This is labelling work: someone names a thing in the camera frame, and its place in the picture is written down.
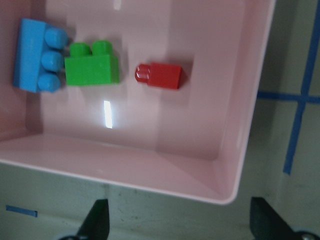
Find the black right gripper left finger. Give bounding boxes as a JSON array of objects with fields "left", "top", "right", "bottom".
[{"left": 75, "top": 199, "right": 110, "bottom": 240}]

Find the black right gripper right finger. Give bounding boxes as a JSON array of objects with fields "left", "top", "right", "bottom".
[{"left": 249, "top": 197, "right": 300, "bottom": 240}]

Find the green toy block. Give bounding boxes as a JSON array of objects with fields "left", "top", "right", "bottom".
[{"left": 64, "top": 40, "right": 120, "bottom": 87}]

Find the red toy block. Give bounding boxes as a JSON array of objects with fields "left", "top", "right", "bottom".
[{"left": 134, "top": 62, "right": 183, "bottom": 90}]

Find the blue toy block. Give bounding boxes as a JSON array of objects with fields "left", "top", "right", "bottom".
[{"left": 13, "top": 18, "right": 69, "bottom": 93}]

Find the pink plastic box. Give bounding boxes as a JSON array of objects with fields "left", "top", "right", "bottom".
[{"left": 0, "top": 0, "right": 275, "bottom": 205}]

